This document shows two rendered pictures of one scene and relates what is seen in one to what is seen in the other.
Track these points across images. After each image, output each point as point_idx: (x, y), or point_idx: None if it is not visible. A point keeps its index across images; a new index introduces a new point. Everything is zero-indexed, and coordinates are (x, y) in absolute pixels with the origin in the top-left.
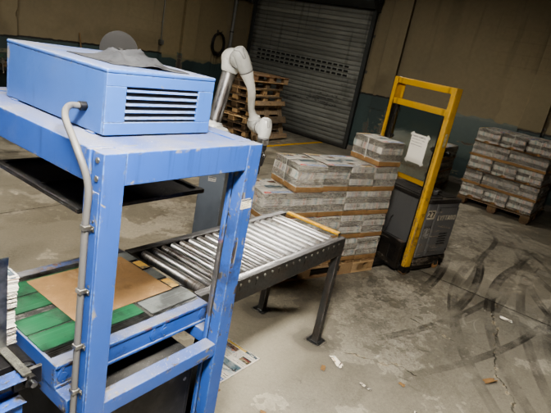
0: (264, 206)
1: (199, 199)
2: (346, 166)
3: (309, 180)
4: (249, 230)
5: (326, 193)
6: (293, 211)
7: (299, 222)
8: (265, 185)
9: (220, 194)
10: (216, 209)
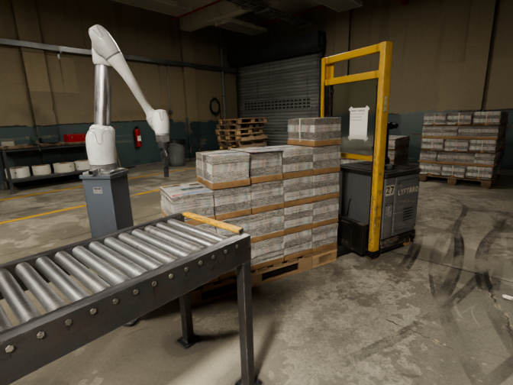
0: (176, 212)
1: (91, 218)
2: (273, 150)
3: (229, 173)
4: (95, 249)
5: (257, 186)
6: (218, 211)
7: (230, 223)
8: (182, 189)
9: (112, 207)
10: (113, 225)
